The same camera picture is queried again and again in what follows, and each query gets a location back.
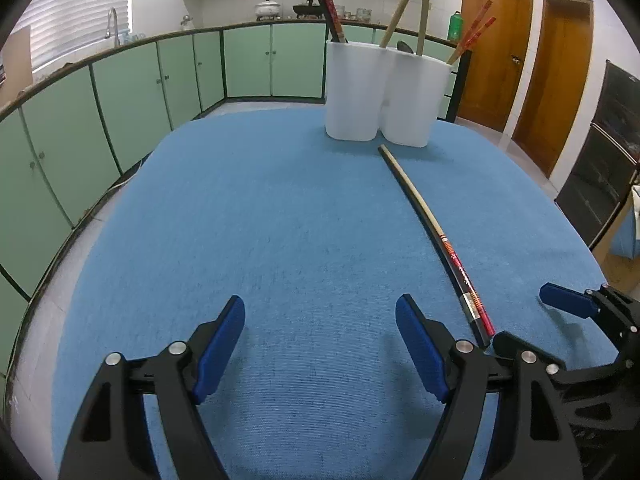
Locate chopstick with red end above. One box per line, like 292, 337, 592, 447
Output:
380, 143, 497, 338

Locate blue table mat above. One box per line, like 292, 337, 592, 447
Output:
52, 107, 617, 479

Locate green bottle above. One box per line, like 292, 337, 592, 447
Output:
447, 11, 463, 44

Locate chrome sink faucet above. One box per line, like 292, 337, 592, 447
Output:
104, 8, 120, 48

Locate white cooking pot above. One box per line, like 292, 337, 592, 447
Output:
254, 0, 282, 22

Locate brown cardboard board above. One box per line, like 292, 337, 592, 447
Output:
0, 26, 32, 108

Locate glass jars on counter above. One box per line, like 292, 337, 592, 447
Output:
336, 6, 372, 23

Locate black wok pan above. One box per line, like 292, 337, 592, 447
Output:
293, 0, 324, 20

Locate black chopstick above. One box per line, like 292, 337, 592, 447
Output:
378, 144, 496, 349

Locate black glass cabinet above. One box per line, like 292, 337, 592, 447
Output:
555, 61, 639, 248

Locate brown wooden door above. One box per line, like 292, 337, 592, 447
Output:
513, 0, 593, 177
458, 0, 534, 132

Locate dark red chopstick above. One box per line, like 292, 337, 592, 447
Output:
318, 0, 347, 44

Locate green lower kitchen cabinets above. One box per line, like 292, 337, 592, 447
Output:
0, 19, 473, 376

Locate light bamboo chopstick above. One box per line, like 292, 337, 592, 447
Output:
378, 0, 409, 49

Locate small kettle on counter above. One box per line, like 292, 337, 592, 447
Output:
180, 14, 194, 32

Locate white window blind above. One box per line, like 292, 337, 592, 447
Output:
15, 0, 130, 68

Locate chopstick with orange band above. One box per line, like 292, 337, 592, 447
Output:
447, 0, 496, 65

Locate white utensil holder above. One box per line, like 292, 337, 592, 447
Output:
324, 41, 451, 148

